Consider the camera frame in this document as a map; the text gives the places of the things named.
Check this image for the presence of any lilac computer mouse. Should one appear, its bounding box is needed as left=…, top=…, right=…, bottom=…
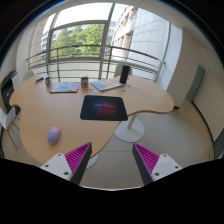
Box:
left=47, top=127, right=60, bottom=144

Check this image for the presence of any open magazine right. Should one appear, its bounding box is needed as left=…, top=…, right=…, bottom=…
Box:
left=92, top=79, right=122, bottom=91

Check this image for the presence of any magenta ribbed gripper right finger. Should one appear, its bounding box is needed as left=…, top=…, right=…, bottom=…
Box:
left=132, top=143, right=182, bottom=185

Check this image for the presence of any metal balcony railing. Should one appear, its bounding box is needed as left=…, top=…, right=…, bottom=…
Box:
left=26, top=45, right=165, bottom=82

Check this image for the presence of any white chair behind table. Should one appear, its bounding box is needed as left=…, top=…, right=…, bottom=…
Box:
left=114, top=63, right=132, bottom=77

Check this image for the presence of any white chair left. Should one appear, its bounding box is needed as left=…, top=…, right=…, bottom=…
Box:
left=0, top=107, right=19, bottom=145

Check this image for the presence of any dark pen cup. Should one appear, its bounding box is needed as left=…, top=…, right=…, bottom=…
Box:
left=81, top=77, right=89, bottom=88

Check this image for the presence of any colourful magazine left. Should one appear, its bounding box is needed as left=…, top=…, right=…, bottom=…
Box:
left=51, top=82, right=80, bottom=93

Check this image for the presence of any small can on table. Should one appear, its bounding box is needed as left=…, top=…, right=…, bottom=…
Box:
left=45, top=77, right=51, bottom=88

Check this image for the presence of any black galaxy mouse pad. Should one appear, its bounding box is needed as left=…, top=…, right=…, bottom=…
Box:
left=80, top=95, right=128, bottom=121

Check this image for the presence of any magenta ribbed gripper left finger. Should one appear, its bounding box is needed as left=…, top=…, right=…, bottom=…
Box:
left=41, top=142, right=92, bottom=185

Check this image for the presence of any white table pedestal base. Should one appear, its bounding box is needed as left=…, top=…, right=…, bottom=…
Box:
left=114, top=114, right=145, bottom=143

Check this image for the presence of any blue pen on table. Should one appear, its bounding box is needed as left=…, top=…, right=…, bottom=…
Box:
left=35, top=77, right=44, bottom=84

